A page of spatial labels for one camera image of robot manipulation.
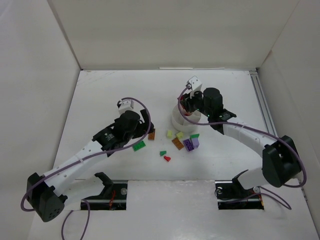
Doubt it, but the orange 2x4 brick left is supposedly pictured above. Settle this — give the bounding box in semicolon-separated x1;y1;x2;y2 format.
148;128;156;141

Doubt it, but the small green slope brick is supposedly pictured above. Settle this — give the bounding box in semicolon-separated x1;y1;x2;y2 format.
159;150;167;156

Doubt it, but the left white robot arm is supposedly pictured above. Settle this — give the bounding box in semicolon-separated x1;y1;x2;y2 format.
24;108;154;223

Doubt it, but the orange 2x4 brick right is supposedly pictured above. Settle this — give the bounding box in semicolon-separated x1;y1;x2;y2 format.
171;137;184;150

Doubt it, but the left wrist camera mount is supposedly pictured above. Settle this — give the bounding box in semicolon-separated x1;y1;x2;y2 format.
117;99;134;115

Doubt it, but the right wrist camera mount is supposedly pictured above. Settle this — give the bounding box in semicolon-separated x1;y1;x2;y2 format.
186;75;202;98

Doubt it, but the purple cable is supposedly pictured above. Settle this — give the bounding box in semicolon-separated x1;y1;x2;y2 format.
177;84;308;211
21;97;152;240

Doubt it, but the small red slope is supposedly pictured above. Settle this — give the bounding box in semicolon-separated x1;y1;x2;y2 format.
163;156;171;162

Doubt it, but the aluminium rail right side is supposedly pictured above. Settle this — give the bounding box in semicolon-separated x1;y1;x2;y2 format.
249;69;278;137

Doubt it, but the green curved brick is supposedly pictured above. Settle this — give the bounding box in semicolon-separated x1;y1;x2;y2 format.
189;133;200;139

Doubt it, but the purple 2x4 brick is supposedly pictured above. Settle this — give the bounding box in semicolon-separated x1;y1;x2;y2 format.
183;139;195;152

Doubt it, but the orange 2x4 brick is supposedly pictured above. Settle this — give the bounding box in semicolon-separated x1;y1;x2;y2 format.
171;137;184;150
148;128;156;141

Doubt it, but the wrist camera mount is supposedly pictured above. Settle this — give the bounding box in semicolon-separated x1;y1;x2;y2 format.
186;75;202;98
117;99;134;115

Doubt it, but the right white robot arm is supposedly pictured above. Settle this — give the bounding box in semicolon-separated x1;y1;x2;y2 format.
177;85;307;199

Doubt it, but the lavender slope brick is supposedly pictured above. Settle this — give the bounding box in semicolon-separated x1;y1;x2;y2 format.
190;137;200;149

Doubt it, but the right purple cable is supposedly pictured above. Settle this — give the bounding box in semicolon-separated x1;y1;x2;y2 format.
177;84;308;211

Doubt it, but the white round divided container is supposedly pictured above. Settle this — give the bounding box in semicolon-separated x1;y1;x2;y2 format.
171;105;202;133

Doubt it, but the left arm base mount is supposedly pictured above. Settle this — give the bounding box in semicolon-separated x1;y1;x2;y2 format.
85;172;128;211

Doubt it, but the green 2x4 brick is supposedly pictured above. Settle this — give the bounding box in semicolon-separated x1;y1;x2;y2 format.
132;140;146;152

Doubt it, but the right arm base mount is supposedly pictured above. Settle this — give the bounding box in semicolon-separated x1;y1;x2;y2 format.
214;170;265;210

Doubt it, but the pale yellow small brick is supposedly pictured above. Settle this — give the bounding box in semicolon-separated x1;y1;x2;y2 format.
166;130;173;139
176;131;184;139

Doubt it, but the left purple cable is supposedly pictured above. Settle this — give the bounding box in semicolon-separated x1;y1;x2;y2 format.
21;97;152;240

